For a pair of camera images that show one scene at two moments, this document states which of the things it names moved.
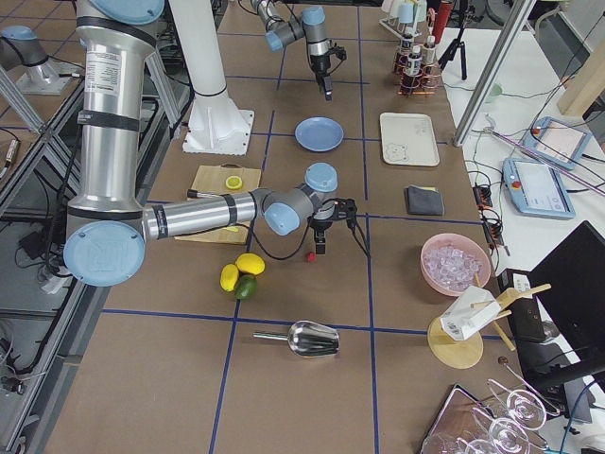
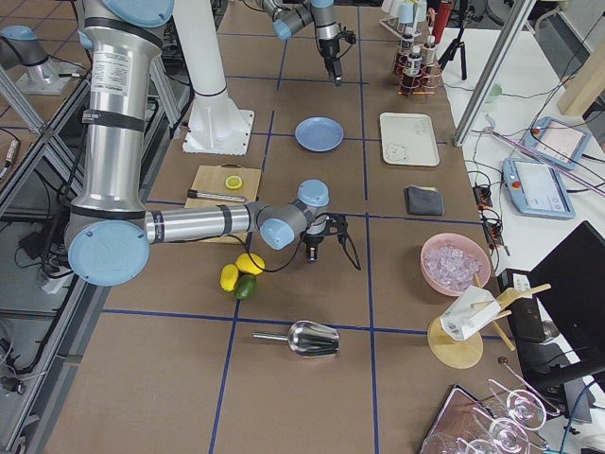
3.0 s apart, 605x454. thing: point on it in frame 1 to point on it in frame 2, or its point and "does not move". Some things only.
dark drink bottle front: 415,61 does not move
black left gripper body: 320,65 to 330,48
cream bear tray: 408,139 does not move
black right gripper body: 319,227 to 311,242
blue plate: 319,133 does not move
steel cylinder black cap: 191,193 does not move
